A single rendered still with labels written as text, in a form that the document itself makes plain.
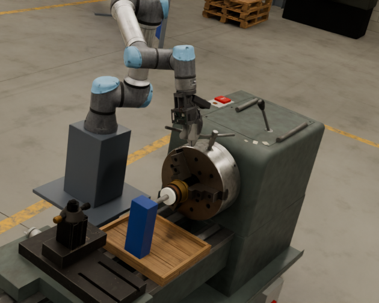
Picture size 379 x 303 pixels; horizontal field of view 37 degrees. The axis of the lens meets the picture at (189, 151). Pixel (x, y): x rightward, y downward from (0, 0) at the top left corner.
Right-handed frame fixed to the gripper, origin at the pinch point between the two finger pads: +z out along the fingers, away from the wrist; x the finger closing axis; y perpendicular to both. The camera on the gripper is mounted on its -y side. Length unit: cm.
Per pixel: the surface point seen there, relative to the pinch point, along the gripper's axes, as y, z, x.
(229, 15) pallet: -679, -4, -417
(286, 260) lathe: -73, 81, -1
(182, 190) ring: -0.3, 19.8, -6.8
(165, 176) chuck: -11.0, 20.1, -23.8
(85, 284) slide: 53, 34, -7
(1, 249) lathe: 58, 28, -42
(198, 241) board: -4.2, 42.5, -3.9
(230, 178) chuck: -16.2, 18.2, 4.8
